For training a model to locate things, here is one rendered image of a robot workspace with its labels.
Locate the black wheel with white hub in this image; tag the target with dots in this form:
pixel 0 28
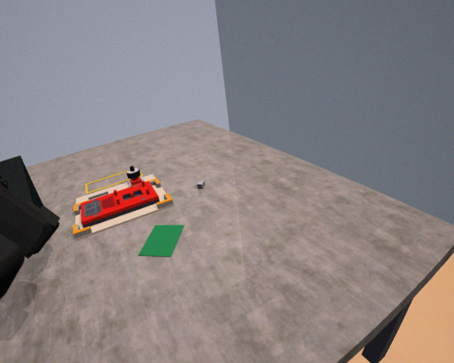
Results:
pixel 133 174

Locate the green flat rectangular mat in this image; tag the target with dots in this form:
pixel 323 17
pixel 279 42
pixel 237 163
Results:
pixel 162 240

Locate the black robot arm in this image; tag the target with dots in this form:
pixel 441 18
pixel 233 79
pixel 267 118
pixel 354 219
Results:
pixel 24 230

